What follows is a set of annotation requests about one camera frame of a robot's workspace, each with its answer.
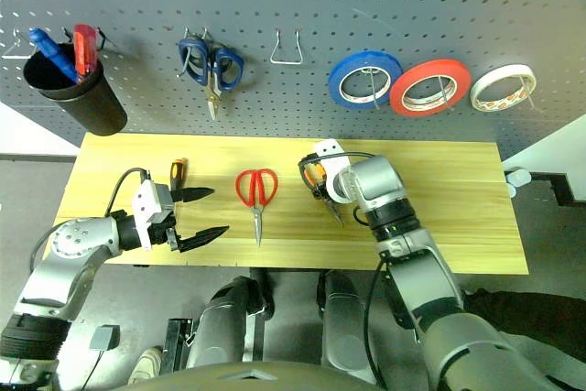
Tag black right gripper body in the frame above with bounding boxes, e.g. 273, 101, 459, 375
298, 156, 334, 202

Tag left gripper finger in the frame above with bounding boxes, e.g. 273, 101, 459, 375
177, 225, 231, 254
180, 186, 217, 203

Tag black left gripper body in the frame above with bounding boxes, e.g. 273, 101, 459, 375
148, 186, 185, 253

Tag orange black pliers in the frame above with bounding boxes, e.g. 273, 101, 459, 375
299, 159, 345, 228

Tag blue tape roll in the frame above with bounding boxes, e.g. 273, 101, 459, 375
328, 50, 404, 112

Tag red tape roll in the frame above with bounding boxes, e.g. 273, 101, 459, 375
389, 59, 472, 118

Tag white tape roll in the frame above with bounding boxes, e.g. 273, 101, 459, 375
470, 64, 537, 114

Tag orange black screwdriver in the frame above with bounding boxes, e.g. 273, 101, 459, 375
169, 157, 189, 191

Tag small grey box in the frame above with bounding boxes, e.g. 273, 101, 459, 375
89, 324, 122, 352

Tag black plastic cup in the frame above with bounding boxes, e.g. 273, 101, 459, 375
22, 42, 128, 137

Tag white shoe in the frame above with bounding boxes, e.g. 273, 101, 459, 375
127, 345, 164, 386

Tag grey robot torso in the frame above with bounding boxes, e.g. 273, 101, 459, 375
114, 361, 381, 391

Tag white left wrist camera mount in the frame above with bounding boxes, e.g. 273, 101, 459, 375
131, 179, 174, 253

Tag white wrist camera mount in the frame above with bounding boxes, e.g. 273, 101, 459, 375
131, 179, 174, 253
313, 138, 354, 204

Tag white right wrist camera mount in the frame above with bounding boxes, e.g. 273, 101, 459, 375
313, 138, 354, 204

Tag red handled scissors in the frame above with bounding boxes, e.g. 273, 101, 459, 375
234, 168, 279, 248

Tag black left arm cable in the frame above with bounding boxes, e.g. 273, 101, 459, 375
103, 168, 152, 221

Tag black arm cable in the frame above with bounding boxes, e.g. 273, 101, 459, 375
351, 205, 391, 386
103, 168, 152, 221

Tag blue handled scissors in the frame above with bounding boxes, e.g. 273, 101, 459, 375
177, 37, 244, 121

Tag black metal frame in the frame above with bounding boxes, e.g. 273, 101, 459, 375
159, 317, 196, 376

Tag silver wire pegboard hook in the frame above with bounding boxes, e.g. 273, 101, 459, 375
1, 27, 38, 61
182, 27, 212, 45
269, 28, 305, 64

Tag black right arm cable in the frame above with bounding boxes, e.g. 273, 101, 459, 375
351, 205, 391, 386

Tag red handled tool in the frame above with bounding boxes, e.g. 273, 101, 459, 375
72, 23, 100, 83

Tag blue handled tool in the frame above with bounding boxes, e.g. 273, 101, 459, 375
29, 27, 79, 84

